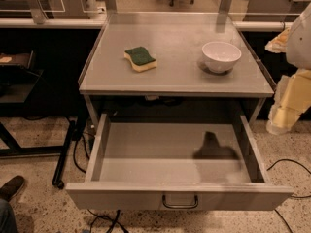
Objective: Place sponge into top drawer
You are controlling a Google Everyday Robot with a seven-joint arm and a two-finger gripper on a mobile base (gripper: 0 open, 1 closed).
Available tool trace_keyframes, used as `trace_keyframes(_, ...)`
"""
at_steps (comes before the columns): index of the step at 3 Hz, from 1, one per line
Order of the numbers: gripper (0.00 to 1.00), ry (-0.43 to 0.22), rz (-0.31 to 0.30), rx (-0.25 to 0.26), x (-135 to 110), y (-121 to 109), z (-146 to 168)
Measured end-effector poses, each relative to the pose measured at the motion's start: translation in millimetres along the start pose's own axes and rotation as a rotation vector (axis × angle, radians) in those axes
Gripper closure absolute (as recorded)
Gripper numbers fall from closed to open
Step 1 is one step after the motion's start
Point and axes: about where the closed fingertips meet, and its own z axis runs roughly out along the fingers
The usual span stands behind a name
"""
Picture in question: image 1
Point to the black side cart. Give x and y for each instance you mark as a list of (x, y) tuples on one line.
[(17, 80)]

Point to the metal drawer handle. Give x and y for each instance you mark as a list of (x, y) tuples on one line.
[(179, 202)]

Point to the grey cabinet table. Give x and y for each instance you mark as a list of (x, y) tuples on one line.
[(175, 41)]

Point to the grey open top drawer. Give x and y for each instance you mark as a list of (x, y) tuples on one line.
[(132, 165)]

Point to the blue jeans leg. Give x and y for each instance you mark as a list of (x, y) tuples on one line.
[(7, 218)]

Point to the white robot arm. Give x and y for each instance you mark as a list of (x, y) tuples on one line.
[(298, 52)]

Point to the white ceramic bowl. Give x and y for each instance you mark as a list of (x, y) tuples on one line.
[(220, 57)]

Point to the green and yellow sponge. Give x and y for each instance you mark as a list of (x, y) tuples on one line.
[(140, 59)]

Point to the dark shoe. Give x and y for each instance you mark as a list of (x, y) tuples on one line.
[(12, 187)]

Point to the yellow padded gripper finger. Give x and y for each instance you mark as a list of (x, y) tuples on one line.
[(292, 99), (279, 43)]

